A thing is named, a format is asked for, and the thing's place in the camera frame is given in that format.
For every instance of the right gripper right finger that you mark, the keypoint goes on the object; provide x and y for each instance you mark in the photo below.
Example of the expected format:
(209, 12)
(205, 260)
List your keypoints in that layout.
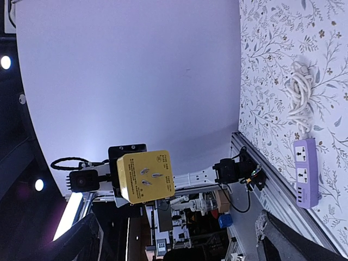
(277, 241)

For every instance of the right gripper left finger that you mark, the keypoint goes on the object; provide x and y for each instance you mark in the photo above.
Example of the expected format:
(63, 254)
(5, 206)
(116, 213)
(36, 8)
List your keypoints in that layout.
(81, 242)

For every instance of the yellow cube socket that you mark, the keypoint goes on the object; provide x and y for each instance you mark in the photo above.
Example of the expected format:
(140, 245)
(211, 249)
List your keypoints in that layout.
(145, 176)

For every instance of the purple power strip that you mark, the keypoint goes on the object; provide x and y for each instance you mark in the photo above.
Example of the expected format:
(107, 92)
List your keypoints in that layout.
(306, 173)

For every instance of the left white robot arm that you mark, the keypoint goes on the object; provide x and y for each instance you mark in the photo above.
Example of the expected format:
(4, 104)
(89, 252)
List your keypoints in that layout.
(184, 182)

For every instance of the white light strip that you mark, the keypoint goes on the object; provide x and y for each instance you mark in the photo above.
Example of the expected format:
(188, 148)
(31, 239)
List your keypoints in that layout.
(69, 214)

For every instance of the blue cube in background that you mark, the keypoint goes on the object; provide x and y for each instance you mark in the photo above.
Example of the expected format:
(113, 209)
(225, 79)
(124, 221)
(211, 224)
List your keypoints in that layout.
(225, 220)

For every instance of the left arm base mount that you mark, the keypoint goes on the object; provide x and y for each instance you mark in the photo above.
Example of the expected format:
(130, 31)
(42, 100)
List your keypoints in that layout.
(248, 172)

